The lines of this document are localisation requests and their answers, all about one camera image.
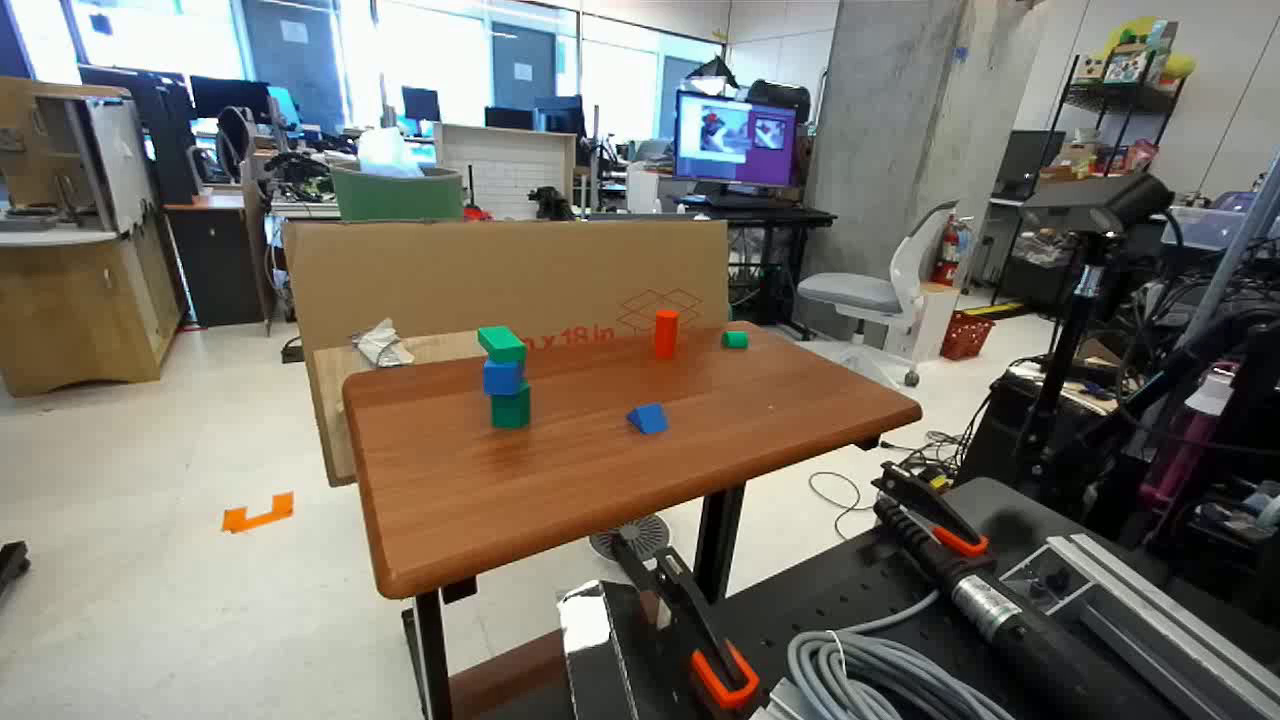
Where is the orange block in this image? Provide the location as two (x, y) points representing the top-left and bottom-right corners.
(654, 307), (679, 358)

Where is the loose blue block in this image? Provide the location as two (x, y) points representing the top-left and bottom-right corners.
(630, 403), (669, 435)

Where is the small green block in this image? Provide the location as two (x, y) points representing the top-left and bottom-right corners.
(719, 327), (754, 352)

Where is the middle blue block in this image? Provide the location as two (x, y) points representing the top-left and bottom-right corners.
(482, 358), (525, 395)

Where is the bottom green block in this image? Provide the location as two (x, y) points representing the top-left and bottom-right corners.
(489, 386), (534, 427)

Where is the top green block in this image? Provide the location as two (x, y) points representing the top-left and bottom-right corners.
(476, 323), (527, 362)

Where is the wooden table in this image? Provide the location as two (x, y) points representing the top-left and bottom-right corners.
(343, 327), (922, 720)

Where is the computer monitor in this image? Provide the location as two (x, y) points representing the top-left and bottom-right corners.
(674, 92), (796, 188)

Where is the crumpled white paper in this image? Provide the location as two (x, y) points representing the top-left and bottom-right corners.
(353, 320), (414, 366)

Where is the white grey chair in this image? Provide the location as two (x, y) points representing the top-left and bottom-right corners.
(796, 199), (957, 386)

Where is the cardboard sheet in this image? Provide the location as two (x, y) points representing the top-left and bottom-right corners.
(284, 220), (731, 489)

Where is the green box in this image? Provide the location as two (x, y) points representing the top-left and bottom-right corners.
(331, 166), (466, 225)

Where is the red basket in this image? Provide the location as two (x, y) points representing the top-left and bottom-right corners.
(941, 310), (996, 358)

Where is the black shelf rack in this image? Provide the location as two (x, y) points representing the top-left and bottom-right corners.
(985, 17), (1189, 307)

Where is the black tripod stand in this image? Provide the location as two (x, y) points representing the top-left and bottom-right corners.
(1022, 171), (1173, 477)

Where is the wooden cabinet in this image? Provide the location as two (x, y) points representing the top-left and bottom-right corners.
(0, 81), (180, 395)

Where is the front clamp orange handle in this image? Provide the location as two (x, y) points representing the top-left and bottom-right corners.
(607, 528), (768, 715)

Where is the clamp orange handle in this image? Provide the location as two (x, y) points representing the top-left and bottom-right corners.
(607, 528), (768, 715)
(876, 495), (993, 558)

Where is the grey coiled cable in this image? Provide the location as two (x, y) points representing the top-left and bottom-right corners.
(754, 588), (1015, 720)

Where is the right clamp orange handle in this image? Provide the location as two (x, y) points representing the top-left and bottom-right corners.
(876, 495), (993, 558)

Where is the aluminium rail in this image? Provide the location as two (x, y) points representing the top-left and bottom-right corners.
(1006, 533), (1280, 720)

